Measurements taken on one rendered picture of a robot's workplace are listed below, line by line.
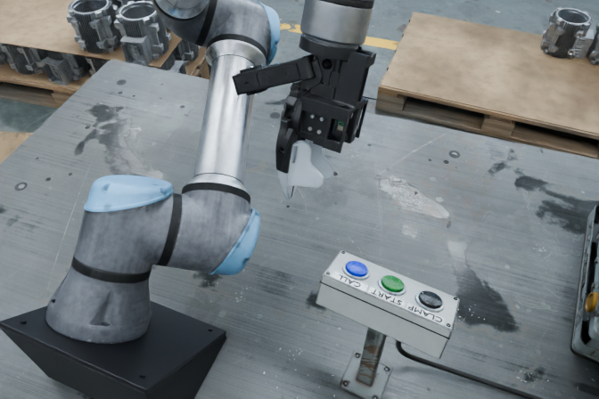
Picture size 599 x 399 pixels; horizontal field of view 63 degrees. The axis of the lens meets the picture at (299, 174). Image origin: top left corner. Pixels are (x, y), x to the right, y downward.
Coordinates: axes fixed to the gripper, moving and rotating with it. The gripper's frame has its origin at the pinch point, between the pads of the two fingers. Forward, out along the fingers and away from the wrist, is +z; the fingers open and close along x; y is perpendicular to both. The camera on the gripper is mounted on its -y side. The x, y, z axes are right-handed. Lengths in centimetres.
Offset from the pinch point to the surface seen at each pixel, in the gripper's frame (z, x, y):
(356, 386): 33.6, 6.3, 16.4
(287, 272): 28.5, 19.6, -4.0
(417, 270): 23.7, 30.6, 18.5
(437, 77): 20, 202, -9
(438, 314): 8.1, -1.7, 23.6
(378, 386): 32.9, 7.8, 19.5
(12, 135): 81, 97, -184
